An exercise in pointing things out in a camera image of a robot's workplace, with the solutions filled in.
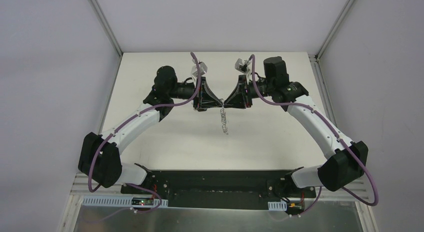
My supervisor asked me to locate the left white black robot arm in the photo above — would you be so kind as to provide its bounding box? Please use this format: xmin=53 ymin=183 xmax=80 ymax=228
xmin=77 ymin=62 xmax=207 ymax=194

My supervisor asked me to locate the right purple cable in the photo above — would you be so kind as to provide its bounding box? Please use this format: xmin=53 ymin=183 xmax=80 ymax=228
xmin=248 ymin=54 xmax=380 ymax=218

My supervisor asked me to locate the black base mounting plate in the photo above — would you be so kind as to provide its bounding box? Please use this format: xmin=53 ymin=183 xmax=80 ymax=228
xmin=141 ymin=170 xmax=317 ymax=210

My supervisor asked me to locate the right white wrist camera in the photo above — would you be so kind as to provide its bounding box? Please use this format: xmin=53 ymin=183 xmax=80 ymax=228
xmin=234 ymin=59 xmax=252 ymax=74

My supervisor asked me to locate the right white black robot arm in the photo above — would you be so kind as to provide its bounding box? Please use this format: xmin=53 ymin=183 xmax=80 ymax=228
xmin=223 ymin=56 xmax=369 ymax=197

